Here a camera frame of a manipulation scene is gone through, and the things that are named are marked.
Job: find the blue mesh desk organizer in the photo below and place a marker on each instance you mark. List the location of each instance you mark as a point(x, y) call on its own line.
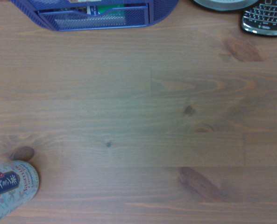
point(157, 10)

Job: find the green packet in organizer drawer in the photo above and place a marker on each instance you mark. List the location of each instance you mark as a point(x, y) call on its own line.
point(108, 9)

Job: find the black round alarm clock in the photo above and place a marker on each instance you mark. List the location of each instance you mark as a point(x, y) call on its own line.
point(222, 5)

